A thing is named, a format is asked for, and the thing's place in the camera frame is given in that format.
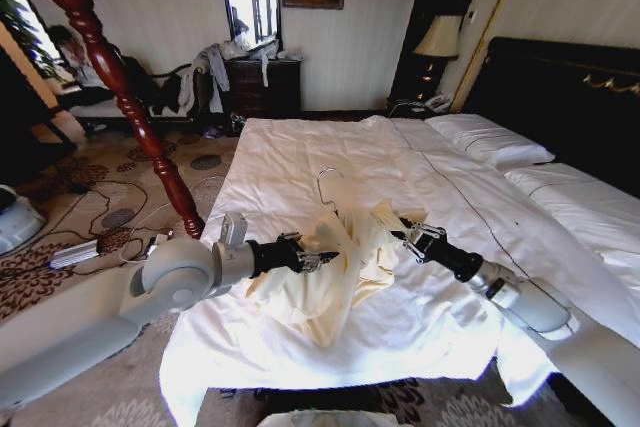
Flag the dark wooden dresser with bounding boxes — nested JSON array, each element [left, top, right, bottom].
[[222, 57, 304, 122]]

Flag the dark upholstered bench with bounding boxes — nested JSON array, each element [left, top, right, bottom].
[[62, 59, 201, 134]]

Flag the dark wooden headboard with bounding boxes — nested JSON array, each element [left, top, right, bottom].
[[462, 36, 640, 201]]

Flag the silver power supply box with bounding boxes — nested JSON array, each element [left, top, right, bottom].
[[49, 239, 102, 271]]

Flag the green potted plant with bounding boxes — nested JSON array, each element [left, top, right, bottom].
[[0, 0, 57, 84]]

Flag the white robot front shell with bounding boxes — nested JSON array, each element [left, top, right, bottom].
[[263, 410, 375, 427]]

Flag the black floor cable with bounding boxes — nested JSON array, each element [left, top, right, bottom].
[[29, 180, 154, 268]]

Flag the silver wire clothes hanger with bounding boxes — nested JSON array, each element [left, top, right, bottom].
[[315, 168, 352, 219]]

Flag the white bed duvet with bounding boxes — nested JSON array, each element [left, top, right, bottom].
[[158, 115, 640, 427]]

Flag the dark nightstand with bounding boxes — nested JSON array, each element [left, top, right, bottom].
[[386, 95, 454, 117]]

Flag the white desk telephone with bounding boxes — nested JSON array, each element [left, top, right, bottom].
[[422, 93, 455, 114]]

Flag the white bags on dresser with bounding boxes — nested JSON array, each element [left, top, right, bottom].
[[219, 36, 304, 62]]

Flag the white rounded machine base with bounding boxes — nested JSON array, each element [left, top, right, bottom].
[[0, 185, 49, 256]]

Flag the red wooden coat stand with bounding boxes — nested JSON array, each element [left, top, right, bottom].
[[0, 0, 206, 241]]

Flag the dark framed wall mirror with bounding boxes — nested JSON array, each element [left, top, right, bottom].
[[214, 0, 284, 54]]

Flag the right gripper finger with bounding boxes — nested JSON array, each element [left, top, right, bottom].
[[397, 216, 448, 244], [388, 229, 429, 266]]

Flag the cream shade table lamp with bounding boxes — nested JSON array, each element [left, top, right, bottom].
[[412, 14, 464, 94]]

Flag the white grey hanging clothes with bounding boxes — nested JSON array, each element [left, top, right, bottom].
[[176, 43, 232, 116]]

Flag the person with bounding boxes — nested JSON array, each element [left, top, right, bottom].
[[46, 24, 151, 109]]

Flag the white pillow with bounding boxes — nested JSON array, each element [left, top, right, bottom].
[[424, 113, 557, 169], [503, 162, 640, 276]]

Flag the cream cloth garment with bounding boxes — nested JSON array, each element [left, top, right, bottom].
[[244, 196, 432, 349]]

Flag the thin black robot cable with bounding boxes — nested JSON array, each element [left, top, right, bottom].
[[397, 121, 574, 336]]

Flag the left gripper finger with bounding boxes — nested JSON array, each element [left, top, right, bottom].
[[277, 230, 307, 250], [297, 248, 343, 275]]

